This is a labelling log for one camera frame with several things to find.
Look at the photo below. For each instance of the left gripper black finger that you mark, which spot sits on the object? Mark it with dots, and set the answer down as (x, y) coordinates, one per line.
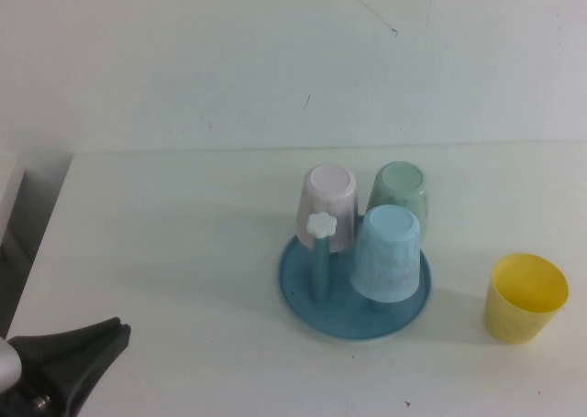
(59, 348)
(91, 371)

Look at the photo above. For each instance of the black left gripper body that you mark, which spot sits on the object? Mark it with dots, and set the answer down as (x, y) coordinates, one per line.
(23, 401)

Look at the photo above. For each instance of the yellow plastic cup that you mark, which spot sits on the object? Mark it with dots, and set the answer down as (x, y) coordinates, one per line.
(509, 316)

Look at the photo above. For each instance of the blue cup stand with pegs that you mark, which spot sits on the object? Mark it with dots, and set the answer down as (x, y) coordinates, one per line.
(339, 316)

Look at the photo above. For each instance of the pale pink plastic cup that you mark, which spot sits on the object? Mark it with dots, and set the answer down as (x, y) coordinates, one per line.
(328, 183)

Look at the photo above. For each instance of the light blue plastic cup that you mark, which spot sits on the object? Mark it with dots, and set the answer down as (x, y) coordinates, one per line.
(390, 261)

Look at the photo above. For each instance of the pale green plastic cup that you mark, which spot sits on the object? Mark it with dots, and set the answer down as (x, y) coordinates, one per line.
(403, 183)

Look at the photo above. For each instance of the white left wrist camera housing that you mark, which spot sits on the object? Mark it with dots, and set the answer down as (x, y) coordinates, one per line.
(8, 362)

